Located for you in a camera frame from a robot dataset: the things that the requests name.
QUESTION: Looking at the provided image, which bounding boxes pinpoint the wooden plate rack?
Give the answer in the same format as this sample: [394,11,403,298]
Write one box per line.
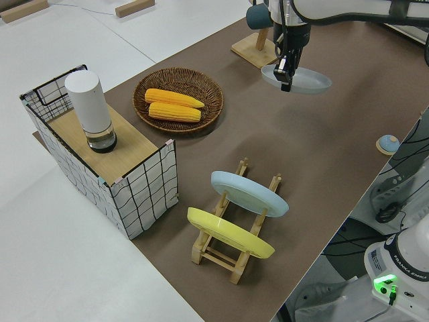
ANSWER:
[190,156,283,285]

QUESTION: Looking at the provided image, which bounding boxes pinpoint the gray plate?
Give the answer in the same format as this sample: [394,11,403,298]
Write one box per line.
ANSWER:
[261,64,332,95]

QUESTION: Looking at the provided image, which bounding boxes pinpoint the white toaster oven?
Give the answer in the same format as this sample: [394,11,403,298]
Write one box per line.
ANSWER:
[385,19,429,44]

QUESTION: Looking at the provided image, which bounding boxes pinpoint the wooden block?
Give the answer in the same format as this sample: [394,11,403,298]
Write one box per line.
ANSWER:
[115,0,157,18]
[0,0,50,24]

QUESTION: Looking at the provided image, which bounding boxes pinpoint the wooden mug rack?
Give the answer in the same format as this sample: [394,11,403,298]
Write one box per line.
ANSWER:
[230,28,281,70]

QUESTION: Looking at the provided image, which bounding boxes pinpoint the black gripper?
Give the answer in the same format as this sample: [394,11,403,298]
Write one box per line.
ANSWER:
[272,23,311,93]

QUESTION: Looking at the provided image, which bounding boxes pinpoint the yellow plate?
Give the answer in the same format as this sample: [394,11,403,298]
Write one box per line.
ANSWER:
[186,207,276,260]

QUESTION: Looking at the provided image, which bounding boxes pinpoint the wire grid wooden shelf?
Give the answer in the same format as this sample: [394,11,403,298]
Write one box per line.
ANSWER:
[19,64,179,241]

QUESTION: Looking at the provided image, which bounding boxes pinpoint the light blue plate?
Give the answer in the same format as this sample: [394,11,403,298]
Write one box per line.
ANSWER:
[210,170,290,219]

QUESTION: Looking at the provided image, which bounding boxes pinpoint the dark blue mug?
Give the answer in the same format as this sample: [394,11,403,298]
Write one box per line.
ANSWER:
[246,3,273,30]

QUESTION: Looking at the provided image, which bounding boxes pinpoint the blue service bell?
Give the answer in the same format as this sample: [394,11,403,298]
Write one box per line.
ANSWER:
[375,134,400,156]

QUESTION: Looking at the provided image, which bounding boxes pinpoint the brown wicker basket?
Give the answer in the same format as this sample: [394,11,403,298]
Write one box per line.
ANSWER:
[133,67,225,136]

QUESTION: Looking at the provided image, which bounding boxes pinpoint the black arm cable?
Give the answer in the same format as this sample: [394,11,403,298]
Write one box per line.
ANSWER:
[274,0,293,61]

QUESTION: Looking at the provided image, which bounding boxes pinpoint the black coiled cable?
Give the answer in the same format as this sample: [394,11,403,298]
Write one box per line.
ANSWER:
[375,202,402,224]

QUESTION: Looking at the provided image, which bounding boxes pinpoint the yellow corn cob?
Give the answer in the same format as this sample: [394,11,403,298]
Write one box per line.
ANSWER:
[147,101,202,123]
[144,88,205,109]

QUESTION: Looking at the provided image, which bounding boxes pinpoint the white cylinder bottle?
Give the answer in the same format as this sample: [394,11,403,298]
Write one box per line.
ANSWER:
[64,69,118,154]

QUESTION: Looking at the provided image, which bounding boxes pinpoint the brown table mat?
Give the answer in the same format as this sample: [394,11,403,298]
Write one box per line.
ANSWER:
[32,0,429,322]

